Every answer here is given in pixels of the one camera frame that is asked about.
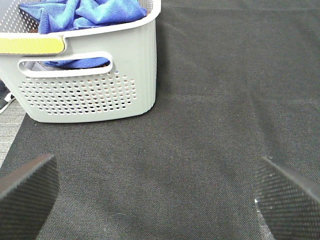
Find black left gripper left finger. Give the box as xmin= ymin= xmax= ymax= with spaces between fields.
xmin=0 ymin=154 xmax=60 ymax=240

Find grey perforated plastic basket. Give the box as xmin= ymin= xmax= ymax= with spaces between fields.
xmin=0 ymin=0 xmax=161 ymax=123

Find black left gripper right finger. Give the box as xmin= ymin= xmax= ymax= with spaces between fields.
xmin=254 ymin=156 xmax=320 ymax=240

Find black table cloth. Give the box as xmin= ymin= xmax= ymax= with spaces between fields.
xmin=0 ymin=0 xmax=320 ymax=240

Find black and white shoe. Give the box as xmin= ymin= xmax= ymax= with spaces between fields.
xmin=0 ymin=80 xmax=16 ymax=114

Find yellow label on basket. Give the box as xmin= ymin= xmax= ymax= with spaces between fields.
xmin=0 ymin=37 xmax=65 ymax=55

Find blue microfibre towel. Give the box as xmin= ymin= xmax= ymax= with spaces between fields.
xmin=18 ymin=0 xmax=148 ymax=70

